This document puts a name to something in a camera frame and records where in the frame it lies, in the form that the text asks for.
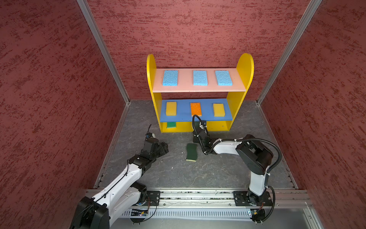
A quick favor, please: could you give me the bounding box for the dark green wavy sponge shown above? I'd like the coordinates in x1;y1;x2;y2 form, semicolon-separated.
186;143;198;162

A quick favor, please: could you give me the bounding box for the orange sponge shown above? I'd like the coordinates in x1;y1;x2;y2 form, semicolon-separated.
190;102;202;116

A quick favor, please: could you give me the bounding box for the bright green sponge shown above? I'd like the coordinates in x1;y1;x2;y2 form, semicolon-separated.
166;122;176;129

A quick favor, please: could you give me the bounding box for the yellow sponge back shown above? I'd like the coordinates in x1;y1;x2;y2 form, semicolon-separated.
213;104;226;117

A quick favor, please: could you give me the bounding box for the yellow sponge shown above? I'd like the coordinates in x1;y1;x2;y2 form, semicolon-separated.
213;104;226;117
165;101;177;116

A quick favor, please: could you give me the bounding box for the yellow sponge front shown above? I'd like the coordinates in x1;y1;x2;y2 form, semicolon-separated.
165;101;177;116

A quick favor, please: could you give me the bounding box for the blue sponge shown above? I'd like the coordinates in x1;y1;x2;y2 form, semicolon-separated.
163;70;178;86
215;70;233;86
193;70;208;86

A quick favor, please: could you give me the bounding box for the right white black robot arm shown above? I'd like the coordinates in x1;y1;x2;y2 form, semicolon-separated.
193;127;273;206

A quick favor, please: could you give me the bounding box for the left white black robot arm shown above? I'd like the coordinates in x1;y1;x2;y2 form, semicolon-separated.
70;137;169;229

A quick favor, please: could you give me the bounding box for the yellow shelf with coloured boards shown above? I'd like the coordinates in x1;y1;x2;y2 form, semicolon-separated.
147;53;254;133

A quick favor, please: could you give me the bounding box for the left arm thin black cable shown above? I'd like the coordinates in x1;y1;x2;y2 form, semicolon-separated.
68;123;158;229

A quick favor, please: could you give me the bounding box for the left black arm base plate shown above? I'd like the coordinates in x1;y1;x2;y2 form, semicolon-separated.
135;190;161;207

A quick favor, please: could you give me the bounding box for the aluminium rail frame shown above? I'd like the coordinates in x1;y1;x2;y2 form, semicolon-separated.
71;187;324;229

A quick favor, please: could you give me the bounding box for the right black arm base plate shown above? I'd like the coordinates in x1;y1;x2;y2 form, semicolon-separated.
233;191;273;207

